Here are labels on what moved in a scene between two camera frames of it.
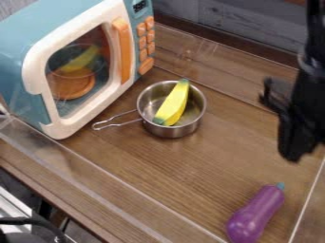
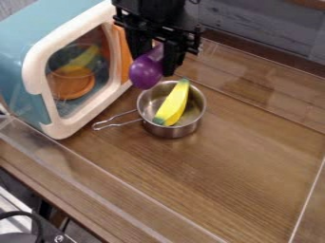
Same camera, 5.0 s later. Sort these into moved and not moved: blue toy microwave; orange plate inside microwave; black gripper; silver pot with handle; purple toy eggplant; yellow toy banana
Moved: black gripper; purple toy eggplant
Not moved: blue toy microwave; silver pot with handle; orange plate inside microwave; yellow toy banana
